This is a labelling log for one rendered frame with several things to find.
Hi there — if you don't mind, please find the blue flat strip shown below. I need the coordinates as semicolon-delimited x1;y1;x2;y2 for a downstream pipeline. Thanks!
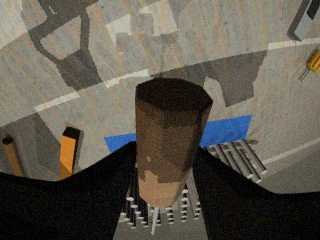
104;115;252;153

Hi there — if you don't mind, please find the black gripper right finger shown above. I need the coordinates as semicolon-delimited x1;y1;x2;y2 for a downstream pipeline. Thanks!
192;145;320;240

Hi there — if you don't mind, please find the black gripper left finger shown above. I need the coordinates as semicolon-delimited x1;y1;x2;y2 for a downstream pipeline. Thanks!
0;140;137;240

